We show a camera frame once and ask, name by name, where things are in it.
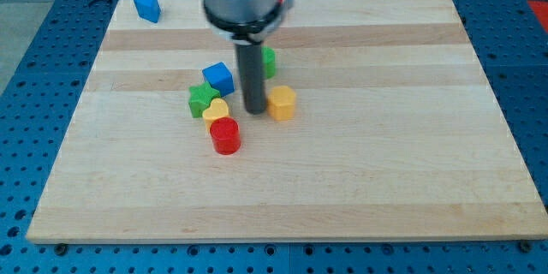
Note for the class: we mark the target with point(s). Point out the wooden board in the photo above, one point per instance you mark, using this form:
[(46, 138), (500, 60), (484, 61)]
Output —
[(397, 136)]

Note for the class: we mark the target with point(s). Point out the yellow hexagon block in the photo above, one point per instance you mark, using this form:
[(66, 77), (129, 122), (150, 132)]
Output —
[(281, 103)]

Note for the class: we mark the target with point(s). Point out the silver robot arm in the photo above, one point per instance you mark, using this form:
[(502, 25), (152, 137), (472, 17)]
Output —
[(247, 24)]

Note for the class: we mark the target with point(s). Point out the green star block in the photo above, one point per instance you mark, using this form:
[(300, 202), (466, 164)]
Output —
[(201, 97)]

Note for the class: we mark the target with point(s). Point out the green cylinder block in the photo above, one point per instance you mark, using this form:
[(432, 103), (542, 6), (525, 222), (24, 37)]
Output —
[(269, 61)]

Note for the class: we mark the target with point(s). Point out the blue triangular block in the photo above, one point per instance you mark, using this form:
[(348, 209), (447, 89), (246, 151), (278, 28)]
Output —
[(148, 10)]

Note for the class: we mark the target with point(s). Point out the yellow heart block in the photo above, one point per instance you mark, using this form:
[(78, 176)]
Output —
[(218, 109)]

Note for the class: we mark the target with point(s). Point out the red cylinder block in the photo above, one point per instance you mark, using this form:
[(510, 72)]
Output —
[(225, 135)]

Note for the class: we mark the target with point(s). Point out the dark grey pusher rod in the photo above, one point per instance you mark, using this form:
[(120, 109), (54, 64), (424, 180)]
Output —
[(252, 77)]

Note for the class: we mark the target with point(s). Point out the blue cube block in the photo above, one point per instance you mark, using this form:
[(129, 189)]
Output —
[(220, 78)]

